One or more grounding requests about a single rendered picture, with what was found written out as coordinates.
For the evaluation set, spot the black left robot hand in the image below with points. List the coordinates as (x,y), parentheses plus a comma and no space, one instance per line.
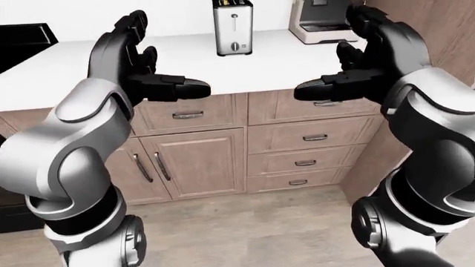
(107,55)

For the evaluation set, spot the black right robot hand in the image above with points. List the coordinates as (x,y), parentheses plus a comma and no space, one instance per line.
(401,50)

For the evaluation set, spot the silver toaster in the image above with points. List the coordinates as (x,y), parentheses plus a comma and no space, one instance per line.
(234,36)

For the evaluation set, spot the toaster dial knob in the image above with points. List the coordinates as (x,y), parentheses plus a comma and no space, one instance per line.
(235,46)

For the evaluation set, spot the toaster lever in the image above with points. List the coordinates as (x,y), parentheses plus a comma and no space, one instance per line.
(234,17)

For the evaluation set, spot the tall wooden cabinet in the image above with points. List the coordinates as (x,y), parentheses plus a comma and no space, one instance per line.
(452,33)

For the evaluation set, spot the black cooktop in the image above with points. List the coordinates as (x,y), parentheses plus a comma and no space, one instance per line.
(22,47)

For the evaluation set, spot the beige coffee machine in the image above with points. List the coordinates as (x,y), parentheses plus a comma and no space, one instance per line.
(315,33)

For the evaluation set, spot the wide wooden drawer front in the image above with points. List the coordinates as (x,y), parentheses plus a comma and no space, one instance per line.
(215,111)
(282,108)

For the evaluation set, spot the wooden cabinet door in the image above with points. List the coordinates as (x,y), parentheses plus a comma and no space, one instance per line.
(200,167)
(124,178)

